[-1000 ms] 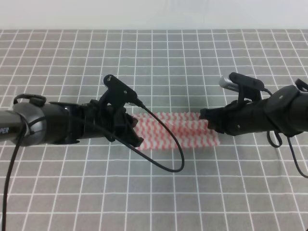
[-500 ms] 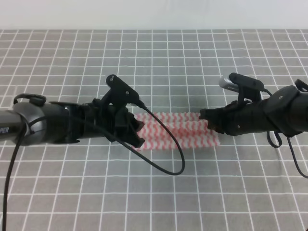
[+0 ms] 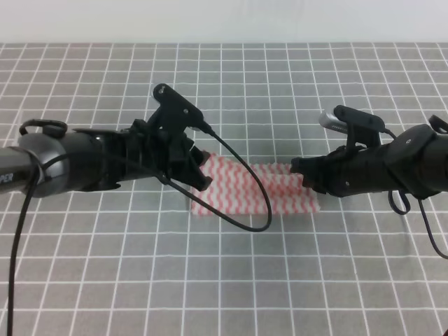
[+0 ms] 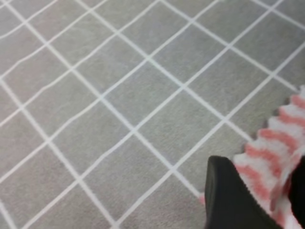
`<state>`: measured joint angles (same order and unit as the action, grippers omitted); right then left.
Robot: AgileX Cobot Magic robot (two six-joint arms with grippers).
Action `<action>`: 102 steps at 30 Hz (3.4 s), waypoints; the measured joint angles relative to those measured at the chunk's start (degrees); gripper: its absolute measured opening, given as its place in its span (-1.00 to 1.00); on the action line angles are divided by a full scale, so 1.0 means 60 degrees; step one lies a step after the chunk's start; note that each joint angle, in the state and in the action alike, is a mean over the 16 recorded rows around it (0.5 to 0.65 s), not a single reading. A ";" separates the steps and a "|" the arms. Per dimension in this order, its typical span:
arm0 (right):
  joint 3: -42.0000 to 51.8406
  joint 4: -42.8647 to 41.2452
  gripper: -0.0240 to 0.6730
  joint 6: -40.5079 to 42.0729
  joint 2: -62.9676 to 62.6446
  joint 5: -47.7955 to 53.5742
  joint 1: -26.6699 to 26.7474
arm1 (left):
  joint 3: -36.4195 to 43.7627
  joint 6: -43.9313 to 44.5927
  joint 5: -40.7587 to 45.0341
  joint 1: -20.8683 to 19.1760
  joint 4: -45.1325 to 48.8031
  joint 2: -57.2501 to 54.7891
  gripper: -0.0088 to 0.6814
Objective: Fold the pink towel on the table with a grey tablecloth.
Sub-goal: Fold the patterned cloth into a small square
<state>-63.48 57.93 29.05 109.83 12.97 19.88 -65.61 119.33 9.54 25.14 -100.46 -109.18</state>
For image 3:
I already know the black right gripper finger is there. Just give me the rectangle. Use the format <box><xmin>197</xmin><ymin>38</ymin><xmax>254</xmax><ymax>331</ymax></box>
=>
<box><xmin>302</xmin><ymin>174</ymin><xmax>320</xmax><ymax>189</ymax></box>
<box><xmin>290</xmin><ymin>157</ymin><xmax>319</xmax><ymax>174</ymax></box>

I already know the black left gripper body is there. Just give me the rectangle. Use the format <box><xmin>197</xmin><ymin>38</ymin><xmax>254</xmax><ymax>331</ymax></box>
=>
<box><xmin>101</xmin><ymin>120</ymin><xmax>196</xmax><ymax>186</ymax></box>

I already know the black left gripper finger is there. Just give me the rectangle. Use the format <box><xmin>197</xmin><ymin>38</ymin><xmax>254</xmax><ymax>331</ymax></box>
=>
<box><xmin>182</xmin><ymin>138</ymin><xmax>207</xmax><ymax>167</ymax></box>
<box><xmin>174</xmin><ymin>161</ymin><xmax>212</xmax><ymax>190</ymax></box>

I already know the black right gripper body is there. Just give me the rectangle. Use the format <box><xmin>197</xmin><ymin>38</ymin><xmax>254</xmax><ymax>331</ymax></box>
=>
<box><xmin>311</xmin><ymin>147</ymin><xmax>389</xmax><ymax>197</ymax></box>

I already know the pink wavy striped towel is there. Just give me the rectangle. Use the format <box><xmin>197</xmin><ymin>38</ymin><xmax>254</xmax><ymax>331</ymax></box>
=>
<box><xmin>191</xmin><ymin>154</ymin><xmax>320</xmax><ymax>215</ymax></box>

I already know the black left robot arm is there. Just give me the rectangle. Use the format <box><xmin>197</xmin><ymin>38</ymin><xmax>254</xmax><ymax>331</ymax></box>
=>
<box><xmin>1</xmin><ymin>119</ymin><xmax>212</xmax><ymax>198</ymax></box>

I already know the grey checked tablecloth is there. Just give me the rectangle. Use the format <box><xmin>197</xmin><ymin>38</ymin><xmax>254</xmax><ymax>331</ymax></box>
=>
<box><xmin>1</xmin><ymin>43</ymin><xmax>447</xmax><ymax>335</ymax></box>

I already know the black left camera cable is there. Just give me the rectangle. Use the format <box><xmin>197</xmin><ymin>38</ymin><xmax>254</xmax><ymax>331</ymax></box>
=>
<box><xmin>6</xmin><ymin>125</ymin><xmax>273</xmax><ymax>336</ymax></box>

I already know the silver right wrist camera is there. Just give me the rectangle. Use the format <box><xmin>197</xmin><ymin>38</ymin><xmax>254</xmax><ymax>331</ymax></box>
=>
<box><xmin>318</xmin><ymin>105</ymin><xmax>386</xmax><ymax>147</ymax></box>

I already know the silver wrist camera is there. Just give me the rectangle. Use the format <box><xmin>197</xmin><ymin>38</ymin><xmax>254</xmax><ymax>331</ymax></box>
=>
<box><xmin>318</xmin><ymin>105</ymin><xmax>386</xmax><ymax>147</ymax></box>
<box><xmin>149</xmin><ymin>83</ymin><xmax>207</xmax><ymax>134</ymax></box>

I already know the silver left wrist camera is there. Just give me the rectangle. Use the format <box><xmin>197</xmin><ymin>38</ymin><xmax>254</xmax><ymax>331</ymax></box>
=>
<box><xmin>149</xmin><ymin>83</ymin><xmax>207</xmax><ymax>134</ymax></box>

